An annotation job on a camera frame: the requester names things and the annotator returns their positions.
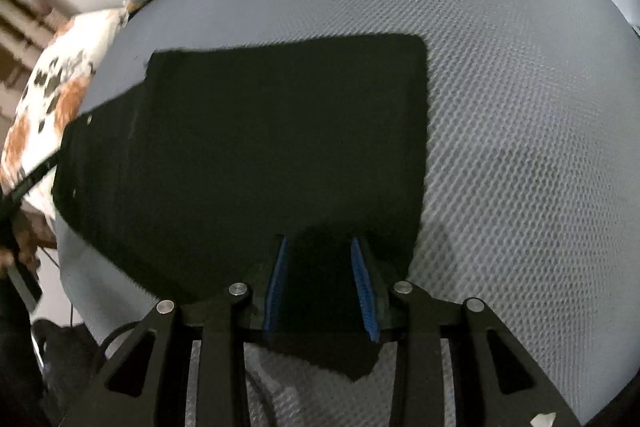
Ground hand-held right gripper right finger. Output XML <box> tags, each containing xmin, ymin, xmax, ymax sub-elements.
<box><xmin>350</xmin><ymin>234</ymin><xmax>583</xmax><ymax>427</ymax></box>

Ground black pants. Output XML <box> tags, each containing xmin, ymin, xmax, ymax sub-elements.
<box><xmin>50</xmin><ymin>34</ymin><xmax>430</xmax><ymax>383</ymax></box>

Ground grey mesh mat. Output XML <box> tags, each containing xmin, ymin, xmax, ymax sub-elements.
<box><xmin>55</xmin><ymin>0</ymin><xmax>640</xmax><ymax>427</ymax></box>

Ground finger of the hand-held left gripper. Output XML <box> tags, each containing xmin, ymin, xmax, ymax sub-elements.
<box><xmin>0</xmin><ymin>146</ymin><xmax>68</xmax><ymax>220</ymax></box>

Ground person's left hand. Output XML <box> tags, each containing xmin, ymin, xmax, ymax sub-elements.
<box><xmin>0</xmin><ymin>213</ymin><xmax>57</xmax><ymax>270</ymax></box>

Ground beige curtain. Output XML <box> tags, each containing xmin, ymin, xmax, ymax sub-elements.
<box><xmin>0</xmin><ymin>0</ymin><xmax>81</xmax><ymax>118</ymax></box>

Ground black cable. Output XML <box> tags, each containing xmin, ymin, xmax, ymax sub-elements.
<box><xmin>70</xmin><ymin>302</ymin><xmax>146</xmax><ymax>373</ymax></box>

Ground white floral pillow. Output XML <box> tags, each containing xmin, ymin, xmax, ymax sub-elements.
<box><xmin>0</xmin><ymin>9</ymin><xmax>128</xmax><ymax>218</ymax></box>

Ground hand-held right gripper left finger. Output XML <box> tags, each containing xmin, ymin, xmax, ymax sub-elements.
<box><xmin>60</xmin><ymin>234</ymin><xmax>291</xmax><ymax>427</ymax></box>

